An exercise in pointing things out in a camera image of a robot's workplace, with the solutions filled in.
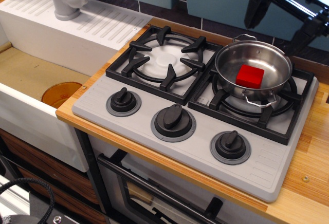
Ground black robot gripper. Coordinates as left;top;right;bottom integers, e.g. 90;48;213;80
244;0;328;53

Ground stainless steel pan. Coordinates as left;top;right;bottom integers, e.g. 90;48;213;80
215;34;293;108

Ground red cube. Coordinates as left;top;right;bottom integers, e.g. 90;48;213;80
235;64;265;89

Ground black right stove knob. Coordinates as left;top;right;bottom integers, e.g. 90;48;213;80
210;130;251;165

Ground black stove knob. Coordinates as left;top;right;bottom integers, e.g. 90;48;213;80
106;87;142;117
151;104;196;143
210;130;251;165

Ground grey toy stove top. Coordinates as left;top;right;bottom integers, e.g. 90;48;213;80
72;26;319;202

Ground black middle stove knob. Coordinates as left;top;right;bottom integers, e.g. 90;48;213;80
151;104;196;143

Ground black left stove knob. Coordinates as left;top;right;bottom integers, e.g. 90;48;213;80
106;87;142;117

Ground black right burner grate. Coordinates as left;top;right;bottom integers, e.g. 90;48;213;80
188;52;318;145

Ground black burner grate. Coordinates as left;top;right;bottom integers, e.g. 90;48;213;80
188;52;318;145
106;26;222;105

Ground black left burner grate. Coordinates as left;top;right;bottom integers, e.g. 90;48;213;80
106;26;222;105

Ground white toy sink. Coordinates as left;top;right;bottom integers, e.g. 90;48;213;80
1;0;151;172

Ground wooden drawer fronts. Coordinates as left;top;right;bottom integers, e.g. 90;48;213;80
1;129;108;223

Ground oven door with handle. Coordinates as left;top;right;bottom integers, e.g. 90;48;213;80
96;149;270;223

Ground black braided cable foreground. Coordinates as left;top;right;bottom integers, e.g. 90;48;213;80
0;177;55;224

